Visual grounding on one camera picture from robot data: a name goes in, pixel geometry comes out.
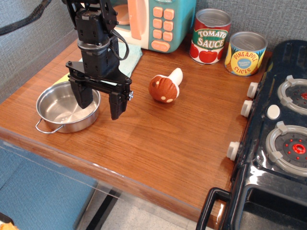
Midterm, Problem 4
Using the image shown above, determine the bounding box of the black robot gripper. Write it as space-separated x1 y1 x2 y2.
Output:
66 38 133 120

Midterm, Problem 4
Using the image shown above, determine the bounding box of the stainless steel pan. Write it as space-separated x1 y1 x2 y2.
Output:
35 81 101 134

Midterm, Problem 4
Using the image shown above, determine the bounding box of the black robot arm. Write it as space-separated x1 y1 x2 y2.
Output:
65 0 133 120

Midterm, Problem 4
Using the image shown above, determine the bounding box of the light blue cloth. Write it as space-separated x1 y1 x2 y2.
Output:
78 42 143 78

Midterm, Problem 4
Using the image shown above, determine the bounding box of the brown toy mushroom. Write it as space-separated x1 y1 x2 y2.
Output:
148 68 183 104

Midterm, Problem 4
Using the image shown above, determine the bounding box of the teal toy microwave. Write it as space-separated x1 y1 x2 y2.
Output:
111 0 196 53

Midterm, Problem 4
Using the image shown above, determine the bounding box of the tomato sauce can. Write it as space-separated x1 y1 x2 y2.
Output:
189 8 232 64

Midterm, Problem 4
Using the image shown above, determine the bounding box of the pineapple slices can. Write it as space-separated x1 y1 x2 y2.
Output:
224 32 268 76

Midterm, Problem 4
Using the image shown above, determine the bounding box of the black toy stove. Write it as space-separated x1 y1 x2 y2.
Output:
197 40 307 230

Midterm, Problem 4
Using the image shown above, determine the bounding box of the black braided cable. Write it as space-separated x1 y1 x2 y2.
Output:
0 0 52 36

